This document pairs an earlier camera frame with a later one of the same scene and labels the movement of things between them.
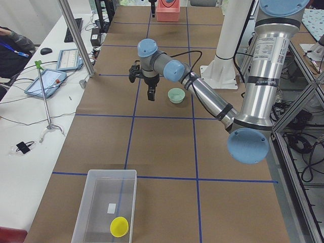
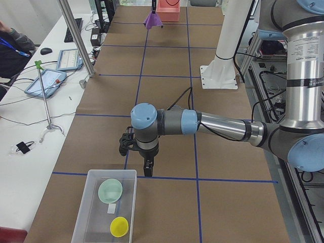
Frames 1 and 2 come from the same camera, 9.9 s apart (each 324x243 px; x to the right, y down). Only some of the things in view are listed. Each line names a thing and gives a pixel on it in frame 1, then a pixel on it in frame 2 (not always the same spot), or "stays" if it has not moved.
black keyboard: (69, 37) stays
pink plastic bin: (168, 10) stays
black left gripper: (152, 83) -> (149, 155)
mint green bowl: (176, 95) -> (110, 191)
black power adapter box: (95, 38) stays
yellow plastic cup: (119, 227) stays
